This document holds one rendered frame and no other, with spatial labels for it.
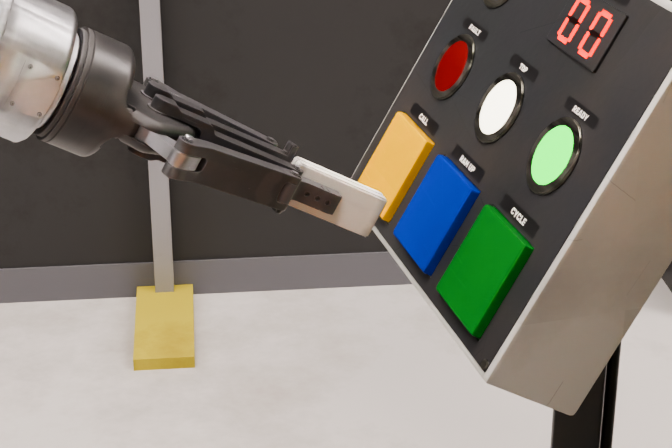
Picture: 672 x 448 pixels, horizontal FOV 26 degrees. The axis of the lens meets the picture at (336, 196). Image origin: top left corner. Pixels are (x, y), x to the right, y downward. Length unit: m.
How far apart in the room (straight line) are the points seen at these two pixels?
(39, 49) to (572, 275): 0.38
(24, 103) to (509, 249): 0.35
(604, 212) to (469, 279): 0.12
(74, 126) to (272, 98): 2.15
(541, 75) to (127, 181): 2.07
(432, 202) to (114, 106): 0.33
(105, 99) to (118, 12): 2.08
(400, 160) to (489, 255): 0.19
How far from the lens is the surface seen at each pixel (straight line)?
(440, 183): 1.12
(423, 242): 1.11
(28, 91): 0.86
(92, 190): 3.09
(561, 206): 0.99
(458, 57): 1.19
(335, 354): 2.94
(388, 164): 1.21
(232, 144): 0.92
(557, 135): 1.02
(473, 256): 1.04
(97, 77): 0.88
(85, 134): 0.89
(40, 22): 0.87
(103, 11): 2.96
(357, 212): 0.98
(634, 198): 0.98
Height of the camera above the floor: 1.47
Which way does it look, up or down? 24 degrees down
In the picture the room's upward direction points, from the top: straight up
